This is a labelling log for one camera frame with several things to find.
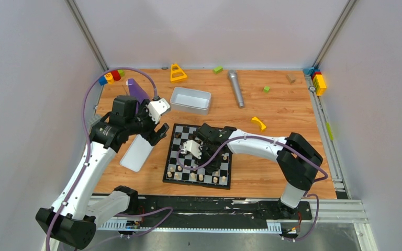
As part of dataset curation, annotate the red cylinder block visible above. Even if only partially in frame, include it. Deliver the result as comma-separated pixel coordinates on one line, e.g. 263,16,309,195
111,70,121,82

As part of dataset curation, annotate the yellow cylinder block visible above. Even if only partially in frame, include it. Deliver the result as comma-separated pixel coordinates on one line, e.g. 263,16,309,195
104,72,115,84

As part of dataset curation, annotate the blue toy block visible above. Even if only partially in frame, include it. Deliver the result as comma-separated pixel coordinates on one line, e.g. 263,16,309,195
98,77,108,86

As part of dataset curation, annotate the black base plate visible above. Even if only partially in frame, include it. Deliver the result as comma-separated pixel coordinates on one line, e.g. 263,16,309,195
124,195,312,229

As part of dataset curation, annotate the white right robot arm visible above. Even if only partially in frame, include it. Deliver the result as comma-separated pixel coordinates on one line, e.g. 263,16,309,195
181,123,328,219

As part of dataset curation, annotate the white box lid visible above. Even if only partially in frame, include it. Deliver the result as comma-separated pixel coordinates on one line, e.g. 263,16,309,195
119,134,154,172

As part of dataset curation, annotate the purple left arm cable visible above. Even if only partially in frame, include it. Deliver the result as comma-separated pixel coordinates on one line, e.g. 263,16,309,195
44,67,174,251

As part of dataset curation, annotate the yellow triangular toy block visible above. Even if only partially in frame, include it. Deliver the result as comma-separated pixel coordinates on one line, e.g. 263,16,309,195
170,63,188,83

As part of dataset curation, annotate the yellow curved block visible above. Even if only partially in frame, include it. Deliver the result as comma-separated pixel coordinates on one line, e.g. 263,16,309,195
251,117,267,132

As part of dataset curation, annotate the white rectangular box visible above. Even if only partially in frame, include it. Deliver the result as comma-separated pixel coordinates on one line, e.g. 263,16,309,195
170,87,211,116

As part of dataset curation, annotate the green block near wall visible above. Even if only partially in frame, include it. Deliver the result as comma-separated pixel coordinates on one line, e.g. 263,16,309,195
213,65,224,74

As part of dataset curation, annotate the purple metronome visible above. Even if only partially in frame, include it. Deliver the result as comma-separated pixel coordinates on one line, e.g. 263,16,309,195
126,78,149,103

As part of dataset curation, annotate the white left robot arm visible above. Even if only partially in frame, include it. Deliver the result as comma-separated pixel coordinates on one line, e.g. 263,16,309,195
36,95,171,249

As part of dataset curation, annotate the stacked coloured blocks right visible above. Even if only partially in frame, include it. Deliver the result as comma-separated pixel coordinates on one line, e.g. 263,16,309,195
303,67,327,96

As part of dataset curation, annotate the brown wooden block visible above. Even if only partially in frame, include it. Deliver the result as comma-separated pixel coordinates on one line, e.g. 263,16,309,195
286,74,296,84

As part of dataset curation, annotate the black white chessboard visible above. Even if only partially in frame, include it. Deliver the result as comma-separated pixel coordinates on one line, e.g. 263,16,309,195
162,124,232,190

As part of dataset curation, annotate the silver microphone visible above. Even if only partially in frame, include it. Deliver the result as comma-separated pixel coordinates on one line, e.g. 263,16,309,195
228,70,244,108

